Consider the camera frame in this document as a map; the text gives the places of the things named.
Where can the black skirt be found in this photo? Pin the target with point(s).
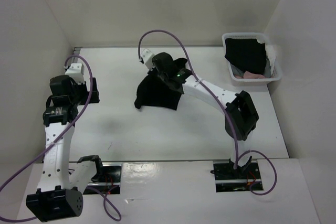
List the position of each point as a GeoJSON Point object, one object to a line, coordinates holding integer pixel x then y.
{"type": "Point", "coordinates": [152, 91]}
{"type": "Point", "coordinates": [246, 54]}

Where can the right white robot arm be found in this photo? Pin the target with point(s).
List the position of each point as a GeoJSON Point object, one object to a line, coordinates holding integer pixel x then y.
{"type": "Point", "coordinates": [240, 114]}

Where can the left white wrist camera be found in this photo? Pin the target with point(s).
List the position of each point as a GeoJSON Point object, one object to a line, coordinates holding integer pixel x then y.
{"type": "Point", "coordinates": [76, 71]}

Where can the grey cloth in basket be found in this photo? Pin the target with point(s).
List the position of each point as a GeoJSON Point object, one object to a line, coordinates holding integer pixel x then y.
{"type": "Point", "coordinates": [267, 72]}

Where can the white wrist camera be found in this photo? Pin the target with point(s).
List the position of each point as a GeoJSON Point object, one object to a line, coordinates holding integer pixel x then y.
{"type": "Point", "coordinates": [146, 57]}
{"type": "Point", "coordinates": [76, 71]}

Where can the white cloth in basket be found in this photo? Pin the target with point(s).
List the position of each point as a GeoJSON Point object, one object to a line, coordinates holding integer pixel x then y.
{"type": "Point", "coordinates": [270, 52]}

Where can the black skirt in basket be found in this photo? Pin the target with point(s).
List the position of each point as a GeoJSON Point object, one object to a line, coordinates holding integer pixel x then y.
{"type": "Point", "coordinates": [246, 54]}

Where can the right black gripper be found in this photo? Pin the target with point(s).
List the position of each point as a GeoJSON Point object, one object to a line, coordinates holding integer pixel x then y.
{"type": "Point", "coordinates": [154, 67]}

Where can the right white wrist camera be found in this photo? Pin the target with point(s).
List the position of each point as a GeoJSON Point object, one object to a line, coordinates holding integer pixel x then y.
{"type": "Point", "coordinates": [146, 57]}

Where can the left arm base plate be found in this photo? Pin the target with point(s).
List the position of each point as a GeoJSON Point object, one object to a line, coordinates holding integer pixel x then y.
{"type": "Point", "coordinates": [109, 180]}

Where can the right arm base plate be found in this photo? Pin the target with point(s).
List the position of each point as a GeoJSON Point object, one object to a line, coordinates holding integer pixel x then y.
{"type": "Point", "coordinates": [229, 180]}

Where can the pink cloth in basket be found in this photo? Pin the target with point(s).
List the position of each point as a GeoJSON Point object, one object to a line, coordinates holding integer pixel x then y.
{"type": "Point", "coordinates": [249, 75]}

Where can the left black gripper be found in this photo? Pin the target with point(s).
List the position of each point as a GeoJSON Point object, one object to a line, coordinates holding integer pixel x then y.
{"type": "Point", "coordinates": [83, 86]}

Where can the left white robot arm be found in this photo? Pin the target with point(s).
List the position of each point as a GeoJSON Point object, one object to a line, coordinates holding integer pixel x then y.
{"type": "Point", "coordinates": [59, 193]}

